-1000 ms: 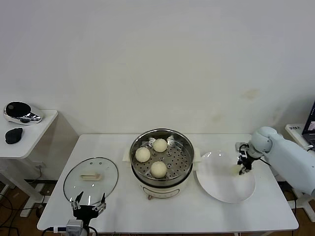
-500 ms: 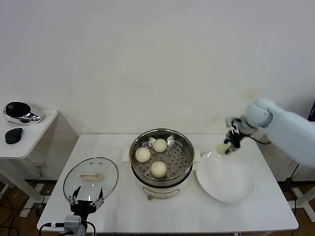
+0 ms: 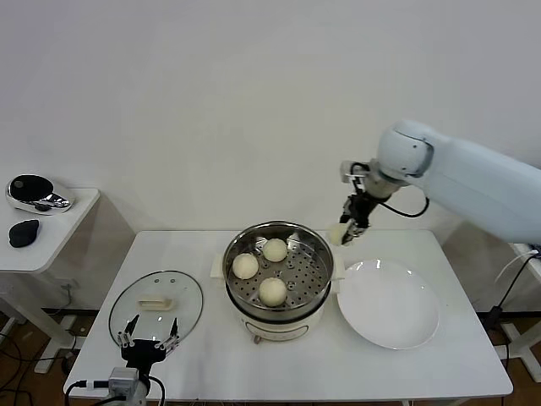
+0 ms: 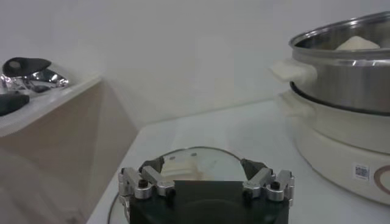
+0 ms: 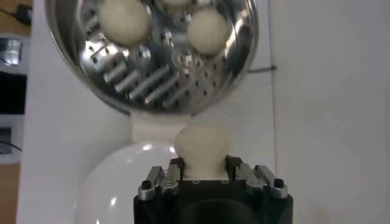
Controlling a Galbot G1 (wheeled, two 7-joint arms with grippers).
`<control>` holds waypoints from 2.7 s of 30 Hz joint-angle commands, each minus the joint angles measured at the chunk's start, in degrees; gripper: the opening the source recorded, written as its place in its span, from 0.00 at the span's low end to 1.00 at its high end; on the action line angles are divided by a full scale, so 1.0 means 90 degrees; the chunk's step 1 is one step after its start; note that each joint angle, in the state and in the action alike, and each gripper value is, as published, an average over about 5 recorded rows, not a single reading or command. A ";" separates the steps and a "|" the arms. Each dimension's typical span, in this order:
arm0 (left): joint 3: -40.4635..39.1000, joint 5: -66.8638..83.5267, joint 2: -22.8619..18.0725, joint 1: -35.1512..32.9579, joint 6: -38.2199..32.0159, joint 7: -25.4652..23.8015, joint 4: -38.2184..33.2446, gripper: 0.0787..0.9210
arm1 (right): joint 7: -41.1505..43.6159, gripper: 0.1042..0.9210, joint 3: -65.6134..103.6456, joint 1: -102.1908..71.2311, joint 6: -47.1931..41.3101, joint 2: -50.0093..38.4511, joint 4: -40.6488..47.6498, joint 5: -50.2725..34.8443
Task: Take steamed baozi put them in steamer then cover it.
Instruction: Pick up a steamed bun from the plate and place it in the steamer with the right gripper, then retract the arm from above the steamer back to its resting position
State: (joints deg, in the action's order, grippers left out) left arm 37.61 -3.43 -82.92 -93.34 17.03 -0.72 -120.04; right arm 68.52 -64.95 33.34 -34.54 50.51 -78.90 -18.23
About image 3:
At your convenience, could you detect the white cable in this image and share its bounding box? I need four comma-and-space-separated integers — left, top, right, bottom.
495, 249, 540, 284

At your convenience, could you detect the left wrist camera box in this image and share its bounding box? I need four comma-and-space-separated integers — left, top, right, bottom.
108, 366, 139, 397

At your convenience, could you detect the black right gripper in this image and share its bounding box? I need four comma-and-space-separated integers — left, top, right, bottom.
339, 193, 377, 247

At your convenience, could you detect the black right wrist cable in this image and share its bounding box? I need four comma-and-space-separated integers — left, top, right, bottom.
378, 195, 431, 219

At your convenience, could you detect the white round plate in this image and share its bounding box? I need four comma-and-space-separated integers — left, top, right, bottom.
336, 258, 440, 350

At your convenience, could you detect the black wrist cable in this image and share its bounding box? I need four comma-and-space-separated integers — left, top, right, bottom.
63, 376, 167, 406
378, 195, 431, 219

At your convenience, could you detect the chrome and black device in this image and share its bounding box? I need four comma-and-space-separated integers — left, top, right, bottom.
4, 173, 76, 217

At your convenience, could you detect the white side table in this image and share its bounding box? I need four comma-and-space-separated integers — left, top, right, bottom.
0, 187, 136, 374

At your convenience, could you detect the white steamed baozi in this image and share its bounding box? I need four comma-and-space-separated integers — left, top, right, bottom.
328, 223, 350, 246
258, 277, 288, 307
232, 253, 260, 280
262, 238, 288, 263

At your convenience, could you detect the glass pot lid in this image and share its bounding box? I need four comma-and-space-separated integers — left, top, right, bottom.
107, 270, 205, 350

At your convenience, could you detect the steel steamer basket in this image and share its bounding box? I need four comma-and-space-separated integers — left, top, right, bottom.
222, 220, 334, 312

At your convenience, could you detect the white desk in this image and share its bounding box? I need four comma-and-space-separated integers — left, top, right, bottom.
502, 243, 541, 377

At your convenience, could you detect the black rounded object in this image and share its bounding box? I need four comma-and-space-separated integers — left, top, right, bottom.
8, 218, 41, 249

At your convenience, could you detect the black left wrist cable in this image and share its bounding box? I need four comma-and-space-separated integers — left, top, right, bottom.
63, 376, 167, 406

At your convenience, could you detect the cream electric pot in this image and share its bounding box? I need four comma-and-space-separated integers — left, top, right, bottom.
210, 253, 347, 344

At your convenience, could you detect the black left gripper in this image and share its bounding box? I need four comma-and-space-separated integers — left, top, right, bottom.
117, 313, 182, 373

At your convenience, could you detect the black power adapter cable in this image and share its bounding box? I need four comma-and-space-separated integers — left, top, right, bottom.
489, 253, 541, 327

